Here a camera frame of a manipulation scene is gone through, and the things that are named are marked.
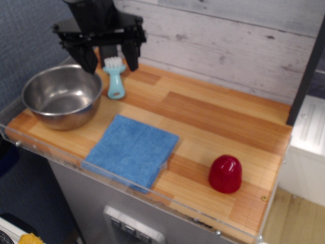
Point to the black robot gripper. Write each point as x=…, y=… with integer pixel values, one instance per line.
x=96, y=23

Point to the blue towel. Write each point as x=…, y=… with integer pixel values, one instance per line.
x=131, y=152

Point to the clear acrylic counter guard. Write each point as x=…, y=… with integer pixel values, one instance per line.
x=254, y=133

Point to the light blue scrub brush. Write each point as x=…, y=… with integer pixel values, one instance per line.
x=114, y=67

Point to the stainless steel bowl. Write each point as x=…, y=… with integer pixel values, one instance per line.
x=64, y=97

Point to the grey cabinet with dispenser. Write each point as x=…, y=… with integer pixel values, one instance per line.
x=88, y=197

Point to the red upturned plastic cup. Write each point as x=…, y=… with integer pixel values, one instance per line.
x=225, y=174

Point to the yellow object at corner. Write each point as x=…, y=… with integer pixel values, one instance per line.
x=30, y=238

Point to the white ribbed box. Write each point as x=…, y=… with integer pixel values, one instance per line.
x=302, y=173

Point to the dark left vertical post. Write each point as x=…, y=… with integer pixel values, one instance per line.
x=107, y=51

